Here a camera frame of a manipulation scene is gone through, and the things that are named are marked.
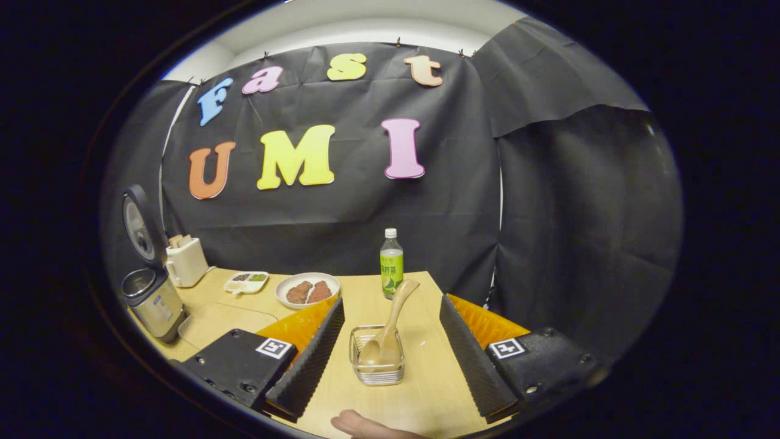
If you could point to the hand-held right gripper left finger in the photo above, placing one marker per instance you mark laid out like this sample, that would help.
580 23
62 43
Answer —
308 366

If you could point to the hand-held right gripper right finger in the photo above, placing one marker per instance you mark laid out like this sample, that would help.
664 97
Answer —
469 360

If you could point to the wooden spoon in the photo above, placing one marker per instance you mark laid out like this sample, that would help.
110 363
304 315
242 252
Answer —
393 323

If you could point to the silver black rice cooker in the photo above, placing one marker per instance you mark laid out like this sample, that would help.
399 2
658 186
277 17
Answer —
155 305

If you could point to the white round plate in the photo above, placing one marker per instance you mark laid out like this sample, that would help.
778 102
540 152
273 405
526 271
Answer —
286 299

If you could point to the brown meat piece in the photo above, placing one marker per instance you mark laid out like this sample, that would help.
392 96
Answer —
319 291
298 292

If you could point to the white divided bean dish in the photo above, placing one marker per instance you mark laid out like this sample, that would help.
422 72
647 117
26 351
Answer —
245 283

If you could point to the green tea bottle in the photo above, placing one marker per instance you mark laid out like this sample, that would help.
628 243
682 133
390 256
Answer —
391 268

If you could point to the white toaster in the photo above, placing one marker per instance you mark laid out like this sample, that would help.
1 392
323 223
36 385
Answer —
187 265

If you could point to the row of black cloth clips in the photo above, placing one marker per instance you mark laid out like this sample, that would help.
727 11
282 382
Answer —
398 42

